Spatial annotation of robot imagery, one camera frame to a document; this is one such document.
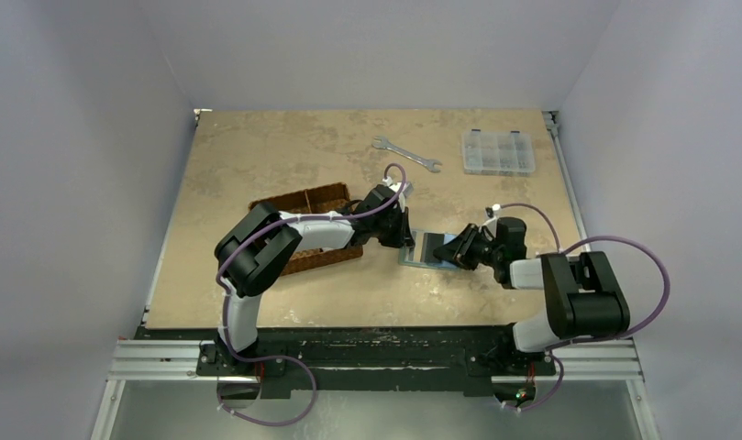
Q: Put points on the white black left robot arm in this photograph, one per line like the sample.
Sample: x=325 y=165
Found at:
x=254 y=254

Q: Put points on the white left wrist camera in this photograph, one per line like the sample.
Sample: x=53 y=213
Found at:
x=403 y=188

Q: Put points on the teal leather card holder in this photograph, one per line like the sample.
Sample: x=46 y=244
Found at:
x=407 y=255

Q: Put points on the silver open-end wrench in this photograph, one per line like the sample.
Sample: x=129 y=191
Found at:
x=381 y=142

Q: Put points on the clear plastic organizer box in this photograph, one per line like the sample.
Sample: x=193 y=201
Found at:
x=508 y=153

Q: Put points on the aluminium frame rail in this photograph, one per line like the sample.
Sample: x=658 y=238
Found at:
x=150 y=361

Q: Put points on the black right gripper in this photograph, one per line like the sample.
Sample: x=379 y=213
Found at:
x=468 y=247

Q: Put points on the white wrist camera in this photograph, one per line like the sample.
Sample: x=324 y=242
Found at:
x=493 y=215
x=403 y=188

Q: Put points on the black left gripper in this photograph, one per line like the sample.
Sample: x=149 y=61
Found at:
x=403 y=237

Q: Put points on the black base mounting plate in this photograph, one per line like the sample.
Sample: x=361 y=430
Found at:
x=476 y=361

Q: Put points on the brown woven divided basket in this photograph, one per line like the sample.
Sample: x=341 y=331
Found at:
x=316 y=250

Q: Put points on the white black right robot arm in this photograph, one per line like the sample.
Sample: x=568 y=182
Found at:
x=582 y=296

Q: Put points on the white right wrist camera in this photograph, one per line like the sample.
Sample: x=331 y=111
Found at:
x=493 y=215

